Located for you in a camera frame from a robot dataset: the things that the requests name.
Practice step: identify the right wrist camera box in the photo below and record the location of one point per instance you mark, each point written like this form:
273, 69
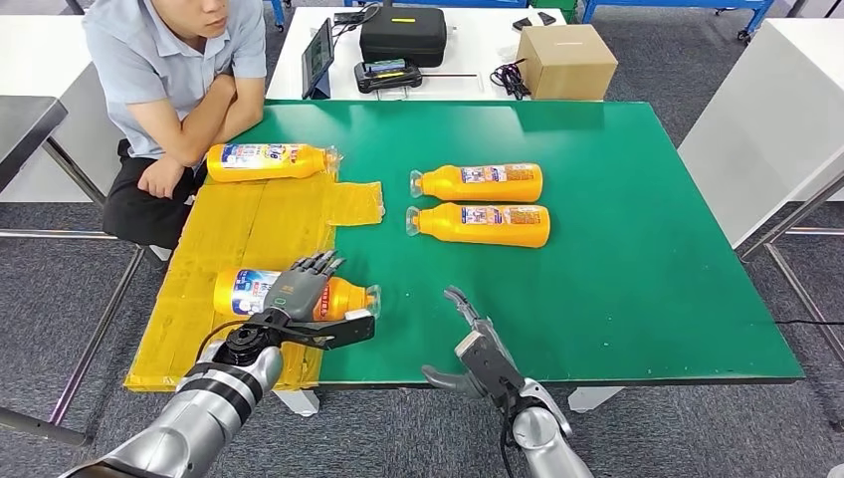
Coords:
491, 369

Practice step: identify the black carrying case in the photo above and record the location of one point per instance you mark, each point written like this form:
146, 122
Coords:
402, 36

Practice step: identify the dark grey steel table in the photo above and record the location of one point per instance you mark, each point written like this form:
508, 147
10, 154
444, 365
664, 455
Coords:
26, 128

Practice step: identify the person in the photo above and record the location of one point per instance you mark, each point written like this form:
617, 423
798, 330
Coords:
171, 66

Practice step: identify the black handheld controller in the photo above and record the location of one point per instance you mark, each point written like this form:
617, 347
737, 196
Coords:
388, 76

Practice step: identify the small black device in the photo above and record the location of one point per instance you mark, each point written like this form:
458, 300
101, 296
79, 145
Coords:
547, 18
522, 23

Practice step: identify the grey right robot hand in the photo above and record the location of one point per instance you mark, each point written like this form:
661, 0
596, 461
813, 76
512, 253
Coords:
485, 326

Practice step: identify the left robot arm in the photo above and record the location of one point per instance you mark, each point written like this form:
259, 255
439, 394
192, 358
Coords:
211, 409

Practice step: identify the orange detergent bottle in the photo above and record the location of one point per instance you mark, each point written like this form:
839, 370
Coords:
237, 297
448, 227
264, 173
461, 188

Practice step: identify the brown cardboard box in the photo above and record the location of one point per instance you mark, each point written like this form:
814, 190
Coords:
564, 66

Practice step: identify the black power adapter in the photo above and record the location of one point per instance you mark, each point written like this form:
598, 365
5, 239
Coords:
349, 16

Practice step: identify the black tablet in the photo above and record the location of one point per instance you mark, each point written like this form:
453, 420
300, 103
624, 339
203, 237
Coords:
318, 56

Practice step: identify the yellow taped cardboard sheet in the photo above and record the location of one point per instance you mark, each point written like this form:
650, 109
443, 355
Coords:
224, 231

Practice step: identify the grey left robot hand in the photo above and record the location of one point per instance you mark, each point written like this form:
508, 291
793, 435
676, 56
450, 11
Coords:
300, 293

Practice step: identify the white table foot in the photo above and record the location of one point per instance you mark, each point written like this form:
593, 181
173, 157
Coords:
597, 399
298, 402

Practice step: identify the green plastic crate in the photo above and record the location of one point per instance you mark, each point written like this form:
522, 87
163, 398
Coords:
554, 3

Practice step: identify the white side table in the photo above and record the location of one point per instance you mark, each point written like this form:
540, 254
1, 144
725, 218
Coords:
758, 138

